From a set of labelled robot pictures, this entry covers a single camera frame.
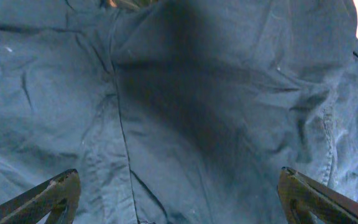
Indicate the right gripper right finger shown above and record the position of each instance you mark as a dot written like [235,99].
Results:
[302,198]

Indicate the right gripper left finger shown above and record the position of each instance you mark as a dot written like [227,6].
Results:
[56,198]

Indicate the navy blue shorts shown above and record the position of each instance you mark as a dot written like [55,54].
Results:
[180,111]

